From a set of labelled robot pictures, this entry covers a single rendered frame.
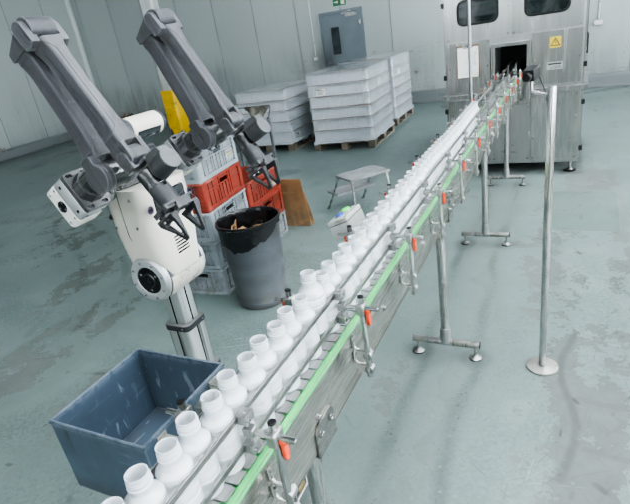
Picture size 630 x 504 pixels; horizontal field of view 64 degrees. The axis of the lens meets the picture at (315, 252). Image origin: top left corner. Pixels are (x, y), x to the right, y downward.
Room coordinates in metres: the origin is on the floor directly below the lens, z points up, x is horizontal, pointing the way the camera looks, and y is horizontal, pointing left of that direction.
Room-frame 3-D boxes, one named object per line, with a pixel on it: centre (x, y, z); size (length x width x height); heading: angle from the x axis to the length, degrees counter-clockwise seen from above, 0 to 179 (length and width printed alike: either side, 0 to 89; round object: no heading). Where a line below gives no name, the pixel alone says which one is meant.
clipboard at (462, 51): (5.45, -1.88, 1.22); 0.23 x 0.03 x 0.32; 61
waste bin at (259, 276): (3.29, 0.42, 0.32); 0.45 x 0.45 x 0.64
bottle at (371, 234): (1.45, -0.18, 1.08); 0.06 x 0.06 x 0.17
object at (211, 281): (3.79, 0.77, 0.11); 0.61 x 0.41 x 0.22; 157
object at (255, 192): (4.45, 0.52, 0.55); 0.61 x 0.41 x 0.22; 154
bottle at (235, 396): (0.78, 0.20, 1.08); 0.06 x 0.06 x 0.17
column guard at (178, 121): (11.26, 2.44, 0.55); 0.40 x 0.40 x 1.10; 61
